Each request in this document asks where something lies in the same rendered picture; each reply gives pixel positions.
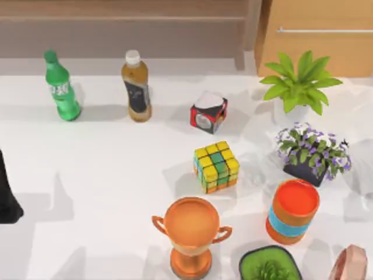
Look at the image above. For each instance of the black and red box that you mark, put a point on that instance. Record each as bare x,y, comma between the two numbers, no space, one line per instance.
208,113

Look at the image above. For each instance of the colourful puzzle cube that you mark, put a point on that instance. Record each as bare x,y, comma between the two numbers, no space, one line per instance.
217,167

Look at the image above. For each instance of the amber bottle with black label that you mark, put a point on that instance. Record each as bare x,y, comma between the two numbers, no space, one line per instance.
136,90

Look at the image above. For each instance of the orange trophy cup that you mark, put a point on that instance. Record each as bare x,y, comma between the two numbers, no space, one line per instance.
190,227

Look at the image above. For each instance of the wooden open shelf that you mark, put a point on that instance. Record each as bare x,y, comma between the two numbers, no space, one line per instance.
122,32

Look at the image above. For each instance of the purple flower plant black pot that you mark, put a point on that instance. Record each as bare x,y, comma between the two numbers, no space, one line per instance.
313,153

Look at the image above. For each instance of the orange can with blue band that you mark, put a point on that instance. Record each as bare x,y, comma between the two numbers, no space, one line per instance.
291,213

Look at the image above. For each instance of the green leafy plant white pot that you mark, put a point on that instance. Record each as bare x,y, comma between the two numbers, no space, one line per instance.
300,81

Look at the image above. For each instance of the green bottle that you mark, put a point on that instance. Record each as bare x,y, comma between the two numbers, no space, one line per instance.
61,90

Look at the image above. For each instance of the green plant in black pot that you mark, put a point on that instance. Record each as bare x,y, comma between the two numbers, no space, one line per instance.
269,264

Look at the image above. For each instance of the wooden cupboard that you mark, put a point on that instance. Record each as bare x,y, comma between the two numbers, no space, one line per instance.
317,38

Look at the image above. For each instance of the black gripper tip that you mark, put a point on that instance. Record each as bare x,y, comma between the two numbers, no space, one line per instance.
7,201

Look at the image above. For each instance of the pink rounded object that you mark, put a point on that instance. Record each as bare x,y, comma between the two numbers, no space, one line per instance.
349,264

